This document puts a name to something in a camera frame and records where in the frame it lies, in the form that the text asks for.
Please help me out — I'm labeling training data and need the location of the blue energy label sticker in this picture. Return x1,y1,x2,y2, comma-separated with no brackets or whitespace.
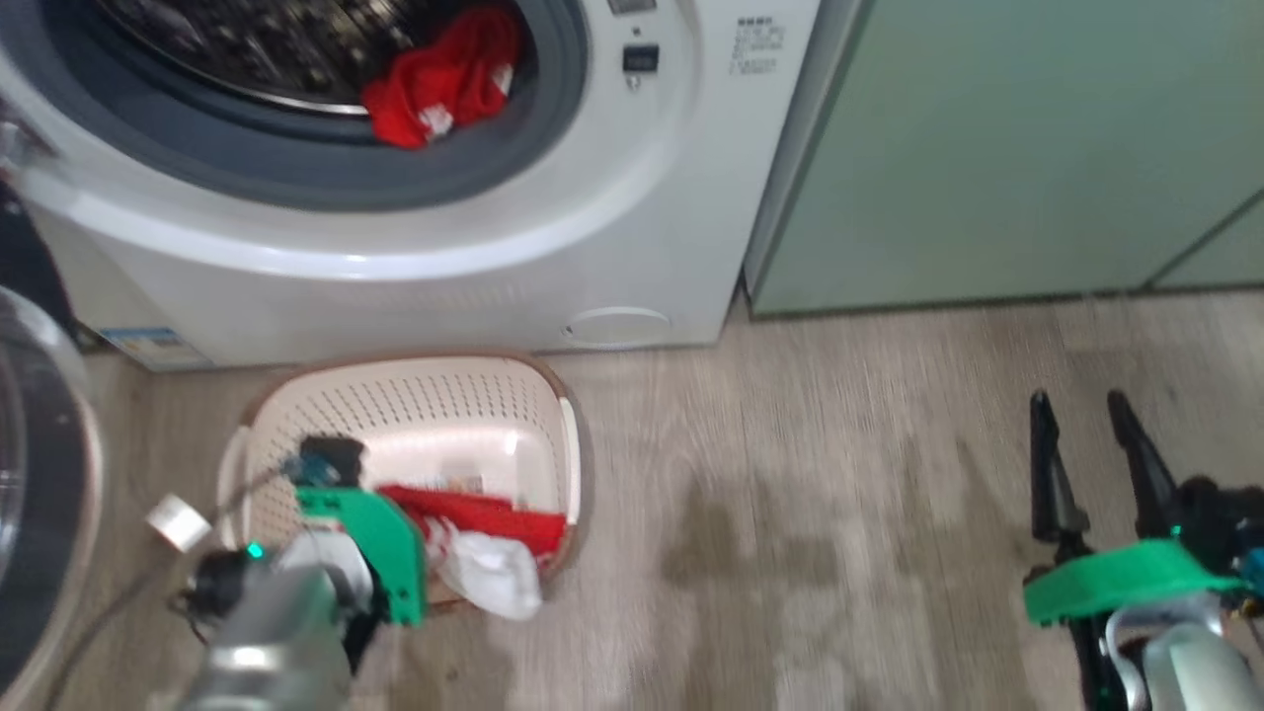
99,326,213,368

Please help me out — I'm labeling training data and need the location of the red and white garment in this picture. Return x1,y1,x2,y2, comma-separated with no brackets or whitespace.
375,484,569,621

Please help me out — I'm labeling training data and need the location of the white front-load washing machine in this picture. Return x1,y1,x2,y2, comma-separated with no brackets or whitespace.
0,0,823,371

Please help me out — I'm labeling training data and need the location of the cream basket with brown rim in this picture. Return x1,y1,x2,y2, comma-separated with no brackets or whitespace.
217,351,584,608

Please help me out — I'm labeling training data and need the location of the grey rubber door gasket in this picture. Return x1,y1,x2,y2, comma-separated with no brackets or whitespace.
0,0,591,213

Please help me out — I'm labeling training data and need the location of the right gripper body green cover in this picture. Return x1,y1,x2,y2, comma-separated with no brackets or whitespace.
1022,538,1250,711

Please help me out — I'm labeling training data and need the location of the printed text label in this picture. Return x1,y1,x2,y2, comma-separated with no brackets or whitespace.
729,15,781,78

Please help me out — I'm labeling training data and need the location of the red garment with white marks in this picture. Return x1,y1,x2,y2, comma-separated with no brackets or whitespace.
361,5,524,151

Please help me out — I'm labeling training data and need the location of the green cabinet right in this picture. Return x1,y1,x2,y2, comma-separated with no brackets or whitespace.
746,0,1264,317

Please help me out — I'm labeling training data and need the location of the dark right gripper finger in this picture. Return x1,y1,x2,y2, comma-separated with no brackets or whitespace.
1029,390,1090,544
1106,390,1178,539

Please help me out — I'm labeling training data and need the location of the washing machine door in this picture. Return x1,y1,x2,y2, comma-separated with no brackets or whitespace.
0,109,105,711

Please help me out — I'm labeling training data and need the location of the white cable tag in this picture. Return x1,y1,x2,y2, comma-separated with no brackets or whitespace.
146,494,211,552

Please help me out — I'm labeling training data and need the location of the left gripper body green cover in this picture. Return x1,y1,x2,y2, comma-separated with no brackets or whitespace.
296,484,428,672

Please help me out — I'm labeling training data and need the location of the round white filter cover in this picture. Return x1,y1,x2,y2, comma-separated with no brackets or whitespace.
563,306,672,349

